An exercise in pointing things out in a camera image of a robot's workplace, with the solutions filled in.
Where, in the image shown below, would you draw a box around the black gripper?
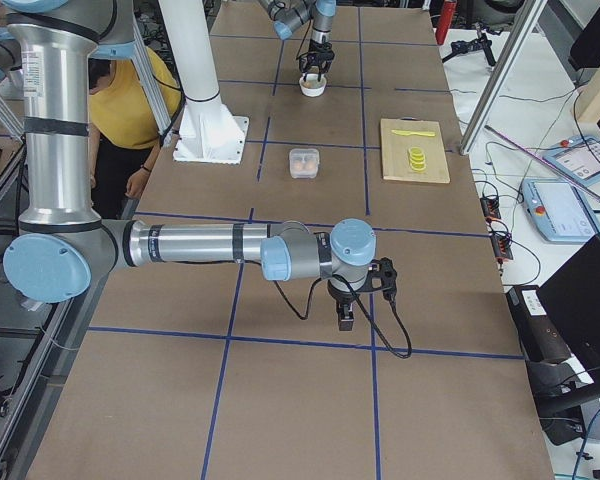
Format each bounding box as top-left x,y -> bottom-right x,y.
302,41 -> 334,82
327,279 -> 358,331

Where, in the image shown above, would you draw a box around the clear plastic egg box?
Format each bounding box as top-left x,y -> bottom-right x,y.
288,148 -> 320,179

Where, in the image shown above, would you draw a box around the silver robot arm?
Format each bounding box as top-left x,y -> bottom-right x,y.
259,0 -> 337,80
3,1 -> 381,330

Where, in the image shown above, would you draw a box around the white paper bowl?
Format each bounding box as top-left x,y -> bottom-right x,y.
299,73 -> 327,98

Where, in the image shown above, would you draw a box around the yellow plastic knife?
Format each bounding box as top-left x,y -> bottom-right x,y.
391,129 -> 436,138

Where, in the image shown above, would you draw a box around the wooden cutting board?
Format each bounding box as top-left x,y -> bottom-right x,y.
380,118 -> 450,184

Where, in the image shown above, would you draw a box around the yellow lemon slices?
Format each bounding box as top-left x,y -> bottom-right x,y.
407,147 -> 427,173

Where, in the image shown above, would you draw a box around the person in yellow shirt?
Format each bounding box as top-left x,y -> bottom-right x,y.
86,44 -> 182,199

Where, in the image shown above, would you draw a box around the near teach pendant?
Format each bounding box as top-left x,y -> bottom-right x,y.
521,178 -> 598,244

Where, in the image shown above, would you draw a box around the teach pendant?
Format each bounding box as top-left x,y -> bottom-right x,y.
543,135 -> 600,186
521,178 -> 598,244

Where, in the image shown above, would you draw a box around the black monitor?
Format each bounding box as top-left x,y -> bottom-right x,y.
538,235 -> 600,378

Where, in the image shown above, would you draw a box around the green tipped grabber stick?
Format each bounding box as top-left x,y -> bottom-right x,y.
483,124 -> 600,232

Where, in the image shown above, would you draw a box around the far teach pendant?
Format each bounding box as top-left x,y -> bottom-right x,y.
543,135 -> 600,186

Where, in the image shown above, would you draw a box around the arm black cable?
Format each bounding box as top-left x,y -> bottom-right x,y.
296,19 -> 317,74
271,272 -> 412,359

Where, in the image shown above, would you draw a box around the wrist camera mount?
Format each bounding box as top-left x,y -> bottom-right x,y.
367,257 -> 398,303

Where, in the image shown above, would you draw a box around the aluminium frame post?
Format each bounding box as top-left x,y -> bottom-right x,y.
459,0 -> 547,155

